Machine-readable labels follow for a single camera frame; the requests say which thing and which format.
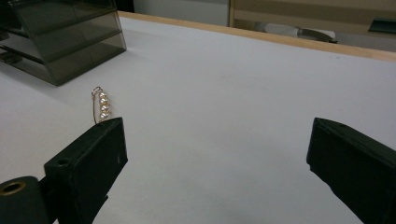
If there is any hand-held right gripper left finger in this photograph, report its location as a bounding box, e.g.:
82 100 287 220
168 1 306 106
43 117 129 224

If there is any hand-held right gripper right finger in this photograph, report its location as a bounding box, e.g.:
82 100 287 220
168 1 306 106
305 117 396 224

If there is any smoky transparent drawer organizer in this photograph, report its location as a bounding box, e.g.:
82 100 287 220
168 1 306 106
0 0 128 87

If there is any office chair base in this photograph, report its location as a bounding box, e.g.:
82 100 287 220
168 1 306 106
263 22 339 44

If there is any white board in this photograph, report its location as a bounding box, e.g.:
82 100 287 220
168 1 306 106
0 16 396 224

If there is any wooden table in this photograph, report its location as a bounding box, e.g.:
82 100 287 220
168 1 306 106
117 10 396 63

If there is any wooden desk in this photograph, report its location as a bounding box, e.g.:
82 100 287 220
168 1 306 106
228 0 396 41

